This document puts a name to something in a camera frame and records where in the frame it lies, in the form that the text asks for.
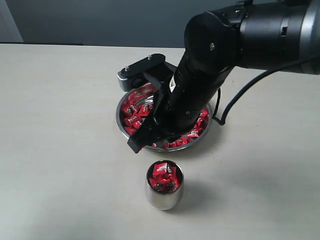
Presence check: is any red candy in cup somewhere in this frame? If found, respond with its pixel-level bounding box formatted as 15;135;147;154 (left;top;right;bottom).
147;161;182;195

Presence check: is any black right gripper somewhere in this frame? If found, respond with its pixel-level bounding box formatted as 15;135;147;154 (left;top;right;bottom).
127;74;225;154

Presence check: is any red wrapped candy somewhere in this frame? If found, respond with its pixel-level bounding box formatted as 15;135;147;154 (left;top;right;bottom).
186;127;203;139
197;109;209;126
121;103;140;117

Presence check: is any steel bowl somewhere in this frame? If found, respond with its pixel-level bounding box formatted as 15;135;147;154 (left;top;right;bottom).
116;83;213;152

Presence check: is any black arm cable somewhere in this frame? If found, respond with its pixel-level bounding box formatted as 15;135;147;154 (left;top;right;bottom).
212;54;320;126

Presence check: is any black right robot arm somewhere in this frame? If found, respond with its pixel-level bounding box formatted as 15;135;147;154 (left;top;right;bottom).
122;0;320;153

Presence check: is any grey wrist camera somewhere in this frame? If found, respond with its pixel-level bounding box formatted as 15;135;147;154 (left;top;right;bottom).
117;53;166;92

